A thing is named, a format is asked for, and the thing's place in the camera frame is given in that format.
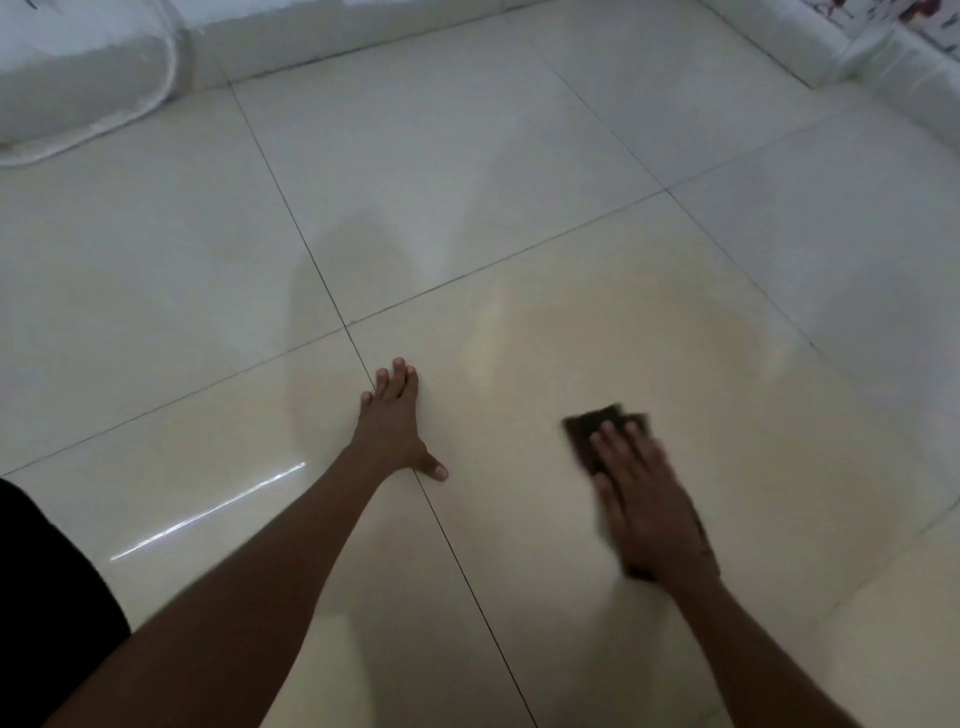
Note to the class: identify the person's left hand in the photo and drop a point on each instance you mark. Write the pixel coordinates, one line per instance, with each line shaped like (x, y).
(390, 431)

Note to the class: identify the person's right hand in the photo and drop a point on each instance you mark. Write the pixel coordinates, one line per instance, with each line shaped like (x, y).
(652, 510)

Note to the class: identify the dark brown cleaning cloth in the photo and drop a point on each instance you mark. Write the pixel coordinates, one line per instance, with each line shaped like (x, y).
(581, 431)

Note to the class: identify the person's left forearm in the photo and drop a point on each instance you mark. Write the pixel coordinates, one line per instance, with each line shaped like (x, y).
(232, 592)

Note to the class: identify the person's right forearm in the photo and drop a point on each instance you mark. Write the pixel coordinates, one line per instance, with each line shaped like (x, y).
(757, 660)

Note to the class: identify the black trousers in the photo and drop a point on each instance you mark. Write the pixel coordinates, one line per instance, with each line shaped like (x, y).
(52, 600)

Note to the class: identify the red floral patterned fabric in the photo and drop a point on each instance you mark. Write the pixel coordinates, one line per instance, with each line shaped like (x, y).
(885, 11)

